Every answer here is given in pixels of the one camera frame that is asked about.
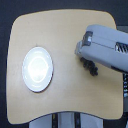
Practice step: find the white round plate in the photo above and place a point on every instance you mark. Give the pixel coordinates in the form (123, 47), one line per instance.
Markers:
(37, 69)

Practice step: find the white table base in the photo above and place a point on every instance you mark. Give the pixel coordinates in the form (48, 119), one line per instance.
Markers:
(67, 120)

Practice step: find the dark grape bunch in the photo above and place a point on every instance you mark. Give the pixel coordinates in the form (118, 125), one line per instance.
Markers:
(90, 65)

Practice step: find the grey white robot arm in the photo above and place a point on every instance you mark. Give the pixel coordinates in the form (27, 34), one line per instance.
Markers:
(106, 46)

